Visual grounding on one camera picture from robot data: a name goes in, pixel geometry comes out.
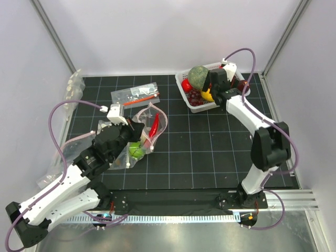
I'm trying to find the white zipper dotted bag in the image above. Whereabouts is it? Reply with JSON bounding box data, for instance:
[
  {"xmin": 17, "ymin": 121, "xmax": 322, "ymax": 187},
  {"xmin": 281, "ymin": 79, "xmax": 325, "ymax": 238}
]
[{"xmin": 97, "ymin": 119, "xmax": 140, "ymax": 171}]

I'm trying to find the red zipper clear bag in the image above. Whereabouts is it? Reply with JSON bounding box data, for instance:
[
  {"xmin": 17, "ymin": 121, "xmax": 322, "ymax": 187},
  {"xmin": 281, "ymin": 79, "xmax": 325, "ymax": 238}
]
[{"xmin": 111, "ymin": 82, "xmax": 160, "ymax": 109}]

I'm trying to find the pink zipper dotted bag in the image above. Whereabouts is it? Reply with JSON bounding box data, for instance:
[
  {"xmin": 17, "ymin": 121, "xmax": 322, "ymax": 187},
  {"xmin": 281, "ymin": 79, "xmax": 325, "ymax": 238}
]
[{"xmin": 128, "ymin": 102, "xmax": 168, "ymax": 161}]

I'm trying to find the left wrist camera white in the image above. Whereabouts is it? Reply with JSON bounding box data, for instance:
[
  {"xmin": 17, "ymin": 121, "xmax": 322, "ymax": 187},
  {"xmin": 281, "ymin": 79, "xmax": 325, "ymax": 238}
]
[{"xmin": 100, "ymin": 103, "xmax": 128, "ymax": 125}]

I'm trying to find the bright green round fruit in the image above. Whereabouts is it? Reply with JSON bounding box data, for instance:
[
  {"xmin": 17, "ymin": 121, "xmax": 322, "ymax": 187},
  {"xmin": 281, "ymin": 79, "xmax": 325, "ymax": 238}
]
[{"xmin": 129, "ymin": 142, "xmax": 145, "ymax": 160}]

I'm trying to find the black grid cutting mat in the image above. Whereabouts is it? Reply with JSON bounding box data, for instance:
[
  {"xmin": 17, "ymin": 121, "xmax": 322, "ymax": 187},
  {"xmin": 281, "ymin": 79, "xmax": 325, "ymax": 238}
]
[{"xmin": 62, "ymin": 72, "xmax": 300, "ymax": 190}]

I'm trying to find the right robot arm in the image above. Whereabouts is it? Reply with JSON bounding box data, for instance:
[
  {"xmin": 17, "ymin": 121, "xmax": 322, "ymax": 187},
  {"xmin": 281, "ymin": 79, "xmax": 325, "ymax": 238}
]
[{"xmin": 203, "ymin": 68, "xmax": 291, "ymax": 208}]

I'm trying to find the crumpled bags pile left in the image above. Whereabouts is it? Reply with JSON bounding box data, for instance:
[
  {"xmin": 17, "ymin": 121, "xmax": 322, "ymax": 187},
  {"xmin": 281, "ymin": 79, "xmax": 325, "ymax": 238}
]
[{"xmin": 36, "ymin": 131, "xmax": 96, "ymax": 189}]

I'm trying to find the green netted melon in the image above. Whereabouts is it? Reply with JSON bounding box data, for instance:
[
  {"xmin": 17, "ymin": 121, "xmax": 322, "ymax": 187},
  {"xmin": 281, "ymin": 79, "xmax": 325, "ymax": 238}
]
[{"xmin": 187, "ymin": 66, "xmax": 209, "ymax": 90}]

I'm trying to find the white plastic basket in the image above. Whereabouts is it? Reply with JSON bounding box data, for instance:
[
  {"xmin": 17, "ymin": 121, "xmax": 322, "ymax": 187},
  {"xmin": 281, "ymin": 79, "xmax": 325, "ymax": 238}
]
[{"xmin": 175, "ymin": 60, "xmax": 250, "ymax": 113}]

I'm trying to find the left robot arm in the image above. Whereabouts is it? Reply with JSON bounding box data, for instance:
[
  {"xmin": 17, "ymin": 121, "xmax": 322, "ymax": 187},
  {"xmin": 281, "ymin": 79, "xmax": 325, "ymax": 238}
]
[{"xmin": 5, "ymin": 119, "xmax": 144, "ymax": 251}]

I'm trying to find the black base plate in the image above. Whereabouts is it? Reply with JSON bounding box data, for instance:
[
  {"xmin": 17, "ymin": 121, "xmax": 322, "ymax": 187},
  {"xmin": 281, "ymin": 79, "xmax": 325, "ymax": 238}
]
[{"xmin": 92, "ymin": 188, "xmax": 268, "ymax": 216}]

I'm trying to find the dark red apple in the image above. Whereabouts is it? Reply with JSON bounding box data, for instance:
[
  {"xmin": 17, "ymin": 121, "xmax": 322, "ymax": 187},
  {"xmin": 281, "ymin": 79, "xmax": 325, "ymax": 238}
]
[{"xmin": 237, "ymin": 80, "xmax": 250, "ymax": 95}]

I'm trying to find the purple grapes bunch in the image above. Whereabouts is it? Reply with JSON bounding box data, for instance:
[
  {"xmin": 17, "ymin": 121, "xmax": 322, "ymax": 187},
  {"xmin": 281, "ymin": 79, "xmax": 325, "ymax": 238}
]
[{"xmin": 186, "ymin": 89, "xmax": 206, "ymax": 107}]

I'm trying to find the red tomato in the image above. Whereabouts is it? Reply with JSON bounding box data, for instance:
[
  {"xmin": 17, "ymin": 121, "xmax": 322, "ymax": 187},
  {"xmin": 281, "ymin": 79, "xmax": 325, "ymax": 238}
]
[{"xmin": 181, "ymin": 79, "xmax": 193, "ymax": 93}]

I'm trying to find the yellow banana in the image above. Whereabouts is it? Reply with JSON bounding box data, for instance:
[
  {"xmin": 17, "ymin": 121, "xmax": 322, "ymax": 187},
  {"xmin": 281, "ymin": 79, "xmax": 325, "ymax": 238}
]
[{"xmin": 201, "ymin": 89, "xmax": 214, "ymax": 102}]

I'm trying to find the bag stack at wall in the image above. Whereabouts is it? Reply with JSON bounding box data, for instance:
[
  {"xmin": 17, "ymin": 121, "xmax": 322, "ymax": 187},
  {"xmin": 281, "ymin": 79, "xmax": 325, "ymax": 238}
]
[{"xmin": 63, "ymin": 69, "xmax": 86, "ymax": 116}]

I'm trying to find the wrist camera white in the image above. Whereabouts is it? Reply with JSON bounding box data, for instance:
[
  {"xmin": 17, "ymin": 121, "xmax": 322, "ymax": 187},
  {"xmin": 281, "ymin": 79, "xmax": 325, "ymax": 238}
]
[
  {"xmin": 100, "ymin": 103, "xmax": 128, "ymax": 125},
  {"xmin": 221, "ymin": 58, "xmax": 237, "ymax": 81}
]

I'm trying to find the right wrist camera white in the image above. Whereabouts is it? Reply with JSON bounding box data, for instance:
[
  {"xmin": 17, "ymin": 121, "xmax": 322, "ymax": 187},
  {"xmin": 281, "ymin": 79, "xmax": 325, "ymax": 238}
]
[{"xmin": 221, "ymin": 58, "xmax": 237, "ymax": 81}]

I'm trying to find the red chili pepper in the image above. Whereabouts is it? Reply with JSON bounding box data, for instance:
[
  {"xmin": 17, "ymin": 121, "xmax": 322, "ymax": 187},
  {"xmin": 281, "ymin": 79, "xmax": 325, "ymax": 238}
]
[{"xmin": 149, "ymin": 113, "xmax": 160, "ymax": 138}]

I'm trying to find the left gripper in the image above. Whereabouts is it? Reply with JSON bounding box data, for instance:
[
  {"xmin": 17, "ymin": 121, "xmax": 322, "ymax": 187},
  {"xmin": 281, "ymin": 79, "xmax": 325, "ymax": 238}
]
[{"xmin": 109, "ymin": 116, "xmax": 144, "ymax": 162}]

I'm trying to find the white slotted cable duct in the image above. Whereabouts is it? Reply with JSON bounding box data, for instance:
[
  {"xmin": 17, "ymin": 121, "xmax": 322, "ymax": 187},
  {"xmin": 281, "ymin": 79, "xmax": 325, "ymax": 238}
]
[{"xmin": 60, "ymin": 213, "xmax": 240, "ymax": 225}]

